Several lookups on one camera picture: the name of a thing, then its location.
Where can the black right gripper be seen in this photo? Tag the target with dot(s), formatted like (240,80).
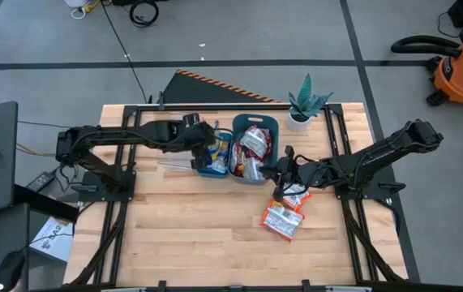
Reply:
(294,172)

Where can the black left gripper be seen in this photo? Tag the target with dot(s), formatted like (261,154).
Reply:
(200,136)

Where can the red Maruchan ramen packet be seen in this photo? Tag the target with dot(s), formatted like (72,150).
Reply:
(255,140)
(236,158)
(252,169)

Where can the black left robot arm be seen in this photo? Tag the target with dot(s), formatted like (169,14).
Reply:
(113,134)

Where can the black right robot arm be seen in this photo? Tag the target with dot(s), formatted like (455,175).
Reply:
(377,153)

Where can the small teal plastic bin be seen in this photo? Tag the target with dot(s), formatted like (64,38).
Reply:
(208,174)

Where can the large grey-blue plastic basket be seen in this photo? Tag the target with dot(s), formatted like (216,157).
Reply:
(241,121)

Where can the white plant pot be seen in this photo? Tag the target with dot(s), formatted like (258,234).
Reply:
(298,124)

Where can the black mat with striped edge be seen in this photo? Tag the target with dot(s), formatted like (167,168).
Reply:
(198,91)

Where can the green succulent plant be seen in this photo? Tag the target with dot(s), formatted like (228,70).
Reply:
(306,101)

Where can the black power adapter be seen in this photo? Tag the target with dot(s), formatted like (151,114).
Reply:
(40,181)

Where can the white printed paper sheet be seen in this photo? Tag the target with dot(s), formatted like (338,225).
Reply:
(50,243)

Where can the white round object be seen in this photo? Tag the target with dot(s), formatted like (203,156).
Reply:
(76,2)

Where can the orange shop vacuum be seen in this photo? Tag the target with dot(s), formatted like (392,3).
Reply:
(462,77)

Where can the black computer mouse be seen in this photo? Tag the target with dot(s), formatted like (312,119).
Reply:
(10,269)

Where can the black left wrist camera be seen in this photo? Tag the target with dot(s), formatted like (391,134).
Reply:
(191,119)

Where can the black metal rig frame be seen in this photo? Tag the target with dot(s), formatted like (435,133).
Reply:
(235,107)

